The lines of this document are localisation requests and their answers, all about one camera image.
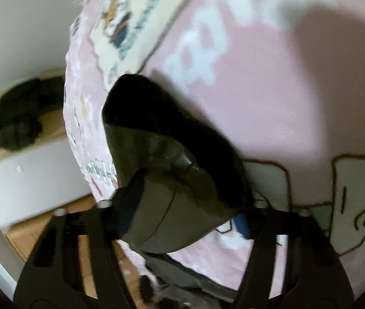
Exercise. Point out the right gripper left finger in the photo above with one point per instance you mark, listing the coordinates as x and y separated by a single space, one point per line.
51 277

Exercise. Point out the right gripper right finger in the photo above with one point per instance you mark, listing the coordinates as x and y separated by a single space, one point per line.
314 276

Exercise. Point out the pink patterned bed blanket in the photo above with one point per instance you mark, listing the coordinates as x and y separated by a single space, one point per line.
282 80

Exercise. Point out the black coat hanging on door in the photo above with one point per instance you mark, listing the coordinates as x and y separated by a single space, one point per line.
23 105

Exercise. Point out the dark brown leather jacket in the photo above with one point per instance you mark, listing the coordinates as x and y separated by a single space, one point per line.
184 179

